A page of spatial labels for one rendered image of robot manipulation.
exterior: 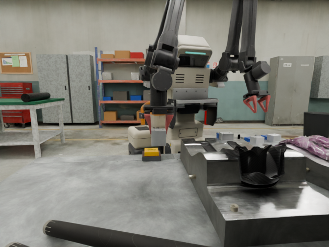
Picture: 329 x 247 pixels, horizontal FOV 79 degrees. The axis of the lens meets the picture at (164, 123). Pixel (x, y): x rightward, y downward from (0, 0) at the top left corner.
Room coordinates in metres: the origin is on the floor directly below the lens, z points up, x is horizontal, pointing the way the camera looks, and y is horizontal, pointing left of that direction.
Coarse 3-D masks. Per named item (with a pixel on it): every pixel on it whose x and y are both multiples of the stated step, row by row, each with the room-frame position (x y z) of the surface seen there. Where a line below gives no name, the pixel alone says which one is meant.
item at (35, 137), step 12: (24, 96) 2.90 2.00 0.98; (36, 96) 3.16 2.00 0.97; (48, 96) 3.74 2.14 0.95; (0, 108) 2.90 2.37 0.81; (12, 108) 2.92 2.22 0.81; (24, 108) 2.94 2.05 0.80; (36, 108) 2.98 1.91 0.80; (60, 108) 3.92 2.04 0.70; (0, 120) 3.81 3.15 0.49; (36, 120) 3.00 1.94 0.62; (60, 120) 3.92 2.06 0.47; (0, 132) 3.75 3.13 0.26; (12, 132) 3.75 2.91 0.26; (24, 132) 3.75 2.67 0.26; (36, 132) 2.97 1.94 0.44; (48, 132) 3.75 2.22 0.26; (60, 132) 3.81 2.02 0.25; (0, 144) 2.94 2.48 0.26; (12, 144) 2.95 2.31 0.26; (24, 144) 2.97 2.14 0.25; (36, 144) 2.96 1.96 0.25; (36, 156) 2.96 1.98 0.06
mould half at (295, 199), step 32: (192, 160) 0.61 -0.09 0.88; (224, 160) 0.47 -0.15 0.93; (288, 160) 0.48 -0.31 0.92; (224, 192) 0.44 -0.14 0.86; (256, 192) 0.44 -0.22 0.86; (288, 192) 0.44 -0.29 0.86; (224, 224) 0.34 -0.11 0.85; (256, 224) 0.34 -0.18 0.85; (288, 224) 0.35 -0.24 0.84; (320, 224) 0.36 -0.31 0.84
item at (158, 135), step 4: (152, 128) 0.69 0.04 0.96; (156, 128) 0.69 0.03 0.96; (160, 128) 0.69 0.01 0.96; (164, 128) 0.69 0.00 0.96; (152, 132) 0.66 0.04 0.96; (156, 132) 0.66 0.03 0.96; (160, 132) 0.66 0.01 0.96; (164, 132) 0.66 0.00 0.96; (152, 136) 0.66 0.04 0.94; (156, 136) 0.66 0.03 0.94; (160, 136) 0.66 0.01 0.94; (164, 136) 0.66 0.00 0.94; (152, 140) 0.66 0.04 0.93; (156, 140) 0.66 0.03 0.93; (160, 140) 0.66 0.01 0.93; (164, 140) 0.66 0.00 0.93; (152, 144) 0.66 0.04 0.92; (156, 144) 0.66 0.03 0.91; (160, 144) 0.66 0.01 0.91; (164, 144) 0.66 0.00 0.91
